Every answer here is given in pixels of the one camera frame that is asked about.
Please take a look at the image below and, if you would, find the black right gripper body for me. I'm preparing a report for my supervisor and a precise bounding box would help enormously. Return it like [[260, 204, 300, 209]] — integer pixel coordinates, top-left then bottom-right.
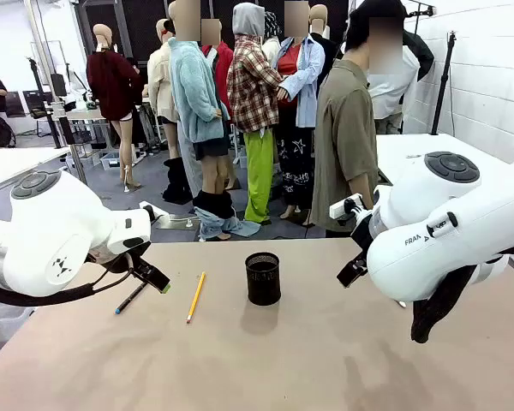
[[349, 190, 383, 259]]

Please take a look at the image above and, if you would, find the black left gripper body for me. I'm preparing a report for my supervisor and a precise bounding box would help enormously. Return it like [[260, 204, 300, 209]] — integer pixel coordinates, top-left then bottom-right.
[[87, 241, 153, 276]]

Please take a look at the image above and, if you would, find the black pen blue tip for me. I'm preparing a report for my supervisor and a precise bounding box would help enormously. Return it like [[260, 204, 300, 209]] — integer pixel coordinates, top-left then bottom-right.
[[114, 280, 149, 316]]

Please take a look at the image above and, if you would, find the yellow pencil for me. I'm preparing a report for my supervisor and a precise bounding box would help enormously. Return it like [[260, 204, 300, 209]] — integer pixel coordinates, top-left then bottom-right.
[[185, 271, 207, 325]]

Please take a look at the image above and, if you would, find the person's right forearm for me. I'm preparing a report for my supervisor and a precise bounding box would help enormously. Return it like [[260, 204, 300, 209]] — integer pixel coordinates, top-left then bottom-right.
[[347, 173, 379, 211]]

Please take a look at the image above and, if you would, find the black mesh pen holder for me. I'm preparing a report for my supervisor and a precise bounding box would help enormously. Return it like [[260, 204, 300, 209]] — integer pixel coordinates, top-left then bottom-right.
[[244, 251, 283, 307]]

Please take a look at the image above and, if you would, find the person in olive shirt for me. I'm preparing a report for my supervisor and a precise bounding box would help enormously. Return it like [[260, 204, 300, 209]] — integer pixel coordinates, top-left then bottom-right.
[[310, 0, 406, 239]]

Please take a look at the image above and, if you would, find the white floor bin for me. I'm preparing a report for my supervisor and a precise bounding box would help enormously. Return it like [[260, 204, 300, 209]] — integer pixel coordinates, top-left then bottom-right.
[[99, 152, 124, 171]]

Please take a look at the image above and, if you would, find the clear plastic storage bin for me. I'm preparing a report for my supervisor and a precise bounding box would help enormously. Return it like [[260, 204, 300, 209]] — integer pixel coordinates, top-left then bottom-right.
[[0, 295, 36, 366]]

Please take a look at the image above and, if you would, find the mannequin in white shirt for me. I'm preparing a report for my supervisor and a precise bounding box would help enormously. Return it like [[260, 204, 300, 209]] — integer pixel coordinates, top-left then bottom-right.
[[369, 42, 421, 134]]

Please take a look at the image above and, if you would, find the mannequin in blue shirt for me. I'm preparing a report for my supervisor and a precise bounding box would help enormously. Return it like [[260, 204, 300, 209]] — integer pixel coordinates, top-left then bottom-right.
[[276, 0, 327, 224]]

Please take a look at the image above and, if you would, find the black tripod stand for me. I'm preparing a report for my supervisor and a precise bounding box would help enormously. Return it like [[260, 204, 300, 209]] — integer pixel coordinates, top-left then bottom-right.
[[429, 30, 459, 136]]

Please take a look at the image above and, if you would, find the mannequin in dark red sweater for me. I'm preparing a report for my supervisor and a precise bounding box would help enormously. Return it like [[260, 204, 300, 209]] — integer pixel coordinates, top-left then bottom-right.
[[86, 23, 144, 194]]

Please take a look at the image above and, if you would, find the mannequin in plaid shirt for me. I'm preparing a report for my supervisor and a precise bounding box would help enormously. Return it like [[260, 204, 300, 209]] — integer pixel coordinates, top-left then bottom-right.
[[226, 2, 284, 225]]

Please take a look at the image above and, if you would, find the mannequin in cream jacket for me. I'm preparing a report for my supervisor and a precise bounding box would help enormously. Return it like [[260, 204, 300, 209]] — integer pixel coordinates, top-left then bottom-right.
[[146, 17, 194, 205]]

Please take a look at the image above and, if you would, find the mannequin in light blue fleece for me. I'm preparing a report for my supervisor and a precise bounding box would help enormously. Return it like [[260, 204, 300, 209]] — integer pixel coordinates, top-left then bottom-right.
[[167, 0, 261, 243]]

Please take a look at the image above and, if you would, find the mannequin in black white jacket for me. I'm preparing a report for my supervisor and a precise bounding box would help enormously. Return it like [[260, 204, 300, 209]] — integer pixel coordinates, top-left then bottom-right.
[[402, 28, 436, 83]]

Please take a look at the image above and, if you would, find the mannequin with black scarf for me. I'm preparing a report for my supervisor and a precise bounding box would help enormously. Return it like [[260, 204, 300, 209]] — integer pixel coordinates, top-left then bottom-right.
[[263, 10, 283, 69]]

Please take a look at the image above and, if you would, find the mannequin in red jacket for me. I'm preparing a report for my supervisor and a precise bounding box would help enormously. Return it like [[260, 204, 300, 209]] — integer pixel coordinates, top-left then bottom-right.
[[200, 19, 235, 119]]

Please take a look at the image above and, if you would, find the black cap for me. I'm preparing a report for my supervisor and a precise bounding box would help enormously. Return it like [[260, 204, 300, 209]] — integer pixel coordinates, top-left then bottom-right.
[[348, 0, 409, 23]]

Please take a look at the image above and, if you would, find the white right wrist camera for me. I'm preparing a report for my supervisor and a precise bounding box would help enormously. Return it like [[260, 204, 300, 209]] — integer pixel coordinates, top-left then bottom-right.
[[329, 193, 366, 220]]

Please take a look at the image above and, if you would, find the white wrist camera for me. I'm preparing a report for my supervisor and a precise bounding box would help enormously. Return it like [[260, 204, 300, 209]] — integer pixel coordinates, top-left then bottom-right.
[[329, 193, 366, 220], [138, 200, 170, 222]]

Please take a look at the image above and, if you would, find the grey mannequin base plate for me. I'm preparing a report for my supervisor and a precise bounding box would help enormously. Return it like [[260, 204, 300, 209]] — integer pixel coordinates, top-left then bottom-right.
[[153, 212, 199, 231]]

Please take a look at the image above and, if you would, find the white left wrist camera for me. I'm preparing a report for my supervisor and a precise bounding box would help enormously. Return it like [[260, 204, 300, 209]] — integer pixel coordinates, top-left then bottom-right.
[[138, 200, 170, 222]]

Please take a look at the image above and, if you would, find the black left arm cable sleeve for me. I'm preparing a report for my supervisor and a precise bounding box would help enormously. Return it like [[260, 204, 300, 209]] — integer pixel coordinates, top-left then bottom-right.
[[0, 252, 139, 307]]

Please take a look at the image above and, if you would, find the black arm cable sleeve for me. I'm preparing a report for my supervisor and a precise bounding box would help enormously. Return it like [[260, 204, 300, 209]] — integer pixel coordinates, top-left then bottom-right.
[[0, 252, 139, 307], [409, 243, 514, 344]]

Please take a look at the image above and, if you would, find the black right arm cable sleeve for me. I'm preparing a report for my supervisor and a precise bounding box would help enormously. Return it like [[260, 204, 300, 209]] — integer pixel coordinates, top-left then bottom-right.
[[409, 243, 514, 344]]

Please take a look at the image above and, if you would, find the black camera stand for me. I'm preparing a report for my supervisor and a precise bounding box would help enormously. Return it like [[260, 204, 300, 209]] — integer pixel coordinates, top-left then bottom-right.
[[27, 57, 64, 150]]

